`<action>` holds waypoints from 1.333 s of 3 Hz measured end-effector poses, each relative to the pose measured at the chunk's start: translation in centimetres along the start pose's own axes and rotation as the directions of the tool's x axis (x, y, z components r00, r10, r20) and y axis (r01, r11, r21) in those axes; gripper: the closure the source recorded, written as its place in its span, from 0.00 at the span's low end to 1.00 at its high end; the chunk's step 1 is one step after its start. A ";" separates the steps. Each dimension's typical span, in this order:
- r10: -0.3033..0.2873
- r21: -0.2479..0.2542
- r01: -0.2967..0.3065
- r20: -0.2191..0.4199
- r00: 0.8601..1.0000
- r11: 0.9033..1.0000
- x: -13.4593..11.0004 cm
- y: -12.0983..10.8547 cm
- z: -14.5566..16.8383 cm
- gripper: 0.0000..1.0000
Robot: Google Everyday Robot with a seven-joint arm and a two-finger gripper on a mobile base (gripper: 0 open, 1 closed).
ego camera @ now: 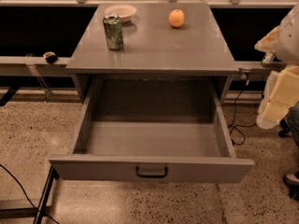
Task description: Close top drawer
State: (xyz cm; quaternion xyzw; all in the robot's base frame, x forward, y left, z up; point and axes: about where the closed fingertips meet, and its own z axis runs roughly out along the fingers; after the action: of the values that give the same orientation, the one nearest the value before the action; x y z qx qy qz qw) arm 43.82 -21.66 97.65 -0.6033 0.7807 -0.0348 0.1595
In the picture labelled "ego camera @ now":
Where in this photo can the cream foam padded gripper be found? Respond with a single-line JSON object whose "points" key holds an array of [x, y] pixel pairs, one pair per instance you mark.
{"points": [[289, 42]]}

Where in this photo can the grey top drawer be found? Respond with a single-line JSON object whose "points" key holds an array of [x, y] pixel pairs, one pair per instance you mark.
{"points": [[152, 129]]}

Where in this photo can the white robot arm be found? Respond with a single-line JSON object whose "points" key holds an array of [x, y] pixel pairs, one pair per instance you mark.
{"points": [[291, 21]]}

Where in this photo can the person leg in jeans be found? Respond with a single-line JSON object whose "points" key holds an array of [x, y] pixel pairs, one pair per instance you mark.
{"points": [[293, 123]]}

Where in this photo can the bottle with white label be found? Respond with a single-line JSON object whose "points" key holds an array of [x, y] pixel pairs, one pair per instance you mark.
{"points": [[268, 59]]}

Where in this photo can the person shoe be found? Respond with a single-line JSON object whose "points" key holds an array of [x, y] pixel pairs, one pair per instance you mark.
{"points": [[292, 179]]}

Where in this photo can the orange fruit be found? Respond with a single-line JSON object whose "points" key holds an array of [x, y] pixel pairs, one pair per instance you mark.
{"points": [[176, 18]]}

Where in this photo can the grey cabinet desk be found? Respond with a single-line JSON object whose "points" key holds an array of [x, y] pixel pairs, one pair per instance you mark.
{"points": [[154, 51]]}

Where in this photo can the white bowl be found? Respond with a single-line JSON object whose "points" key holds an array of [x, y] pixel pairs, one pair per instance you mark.
{"points": [[125, 12]]}

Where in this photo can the green soda can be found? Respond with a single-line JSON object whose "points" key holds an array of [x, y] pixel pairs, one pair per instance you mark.
{"points": [[113, 31]]}

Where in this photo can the small black round object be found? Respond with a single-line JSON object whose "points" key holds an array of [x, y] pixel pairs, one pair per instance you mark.
{"points": [[50, 57]]}

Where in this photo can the black metal floor stand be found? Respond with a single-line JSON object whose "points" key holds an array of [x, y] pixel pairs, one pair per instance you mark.
{"points": [[37, 209]]}

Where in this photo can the metal clamp bracket on rail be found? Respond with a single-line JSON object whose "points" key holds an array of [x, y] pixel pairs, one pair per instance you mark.
{"points": [[244, 73]]}

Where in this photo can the grey horizontal rail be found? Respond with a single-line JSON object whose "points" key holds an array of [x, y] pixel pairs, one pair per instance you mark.
{"points": [[27, 66]]}

